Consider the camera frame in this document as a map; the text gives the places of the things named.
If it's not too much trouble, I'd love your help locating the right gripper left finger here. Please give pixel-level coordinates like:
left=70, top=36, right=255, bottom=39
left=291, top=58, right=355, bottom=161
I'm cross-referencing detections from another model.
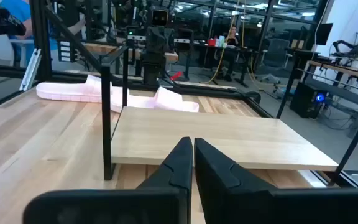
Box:
left=137, top=136, right=194, bottom=191

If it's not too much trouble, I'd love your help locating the black computer tower blue light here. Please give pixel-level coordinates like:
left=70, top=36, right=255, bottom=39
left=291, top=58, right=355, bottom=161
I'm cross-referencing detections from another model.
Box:
left=290, top=81, right=328, bottom=119

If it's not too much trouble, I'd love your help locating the wooden desk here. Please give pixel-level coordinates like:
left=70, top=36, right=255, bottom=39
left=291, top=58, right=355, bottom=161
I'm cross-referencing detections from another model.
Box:
left=303, top=58, right=358, bottom=138

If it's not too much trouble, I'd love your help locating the black wire shoe rack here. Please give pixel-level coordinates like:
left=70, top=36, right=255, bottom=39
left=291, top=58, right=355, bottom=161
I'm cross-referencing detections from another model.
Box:
left=100, top=46, right=358, bottom=187

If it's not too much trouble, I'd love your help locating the silver aluminium bar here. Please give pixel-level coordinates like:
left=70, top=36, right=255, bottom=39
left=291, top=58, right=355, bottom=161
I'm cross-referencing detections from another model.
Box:
left=19, top=48, right=42, bottom=91

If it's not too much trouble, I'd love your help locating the person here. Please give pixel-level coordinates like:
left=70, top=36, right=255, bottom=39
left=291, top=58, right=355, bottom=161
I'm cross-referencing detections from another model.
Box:
left=0, top=0, right=86, bottom=63
left=224, top=24, right=241, bottom=82

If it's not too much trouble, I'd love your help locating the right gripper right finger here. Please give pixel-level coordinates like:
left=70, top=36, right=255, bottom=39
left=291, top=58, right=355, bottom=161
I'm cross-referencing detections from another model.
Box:
left=193, top=138, right=276, bottom=224

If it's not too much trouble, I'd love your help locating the black monitor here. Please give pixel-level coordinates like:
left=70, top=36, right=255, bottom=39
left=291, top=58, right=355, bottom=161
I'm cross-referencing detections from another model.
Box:
left=314, top=22, right=334, bottom=47

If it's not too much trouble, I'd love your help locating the black table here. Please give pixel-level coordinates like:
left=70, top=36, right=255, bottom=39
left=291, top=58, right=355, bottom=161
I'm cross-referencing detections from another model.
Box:
left=194, top=42, right=254, bottom=88

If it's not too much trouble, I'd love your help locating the grey office chair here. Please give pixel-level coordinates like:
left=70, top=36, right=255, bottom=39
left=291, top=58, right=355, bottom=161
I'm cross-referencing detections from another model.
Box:
left=261, top=37, right=291, bottom=75

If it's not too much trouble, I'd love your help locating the pink slide sandal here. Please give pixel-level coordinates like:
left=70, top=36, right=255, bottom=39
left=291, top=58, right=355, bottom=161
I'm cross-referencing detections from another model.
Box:
left=109, top=86, right=200, bottom=113
left=35, top=74, right=113, bottom=103

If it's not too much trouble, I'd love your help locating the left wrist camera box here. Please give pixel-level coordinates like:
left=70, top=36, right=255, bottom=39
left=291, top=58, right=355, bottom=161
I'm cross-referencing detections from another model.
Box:
left=150, top=9, right=170, bottom=27

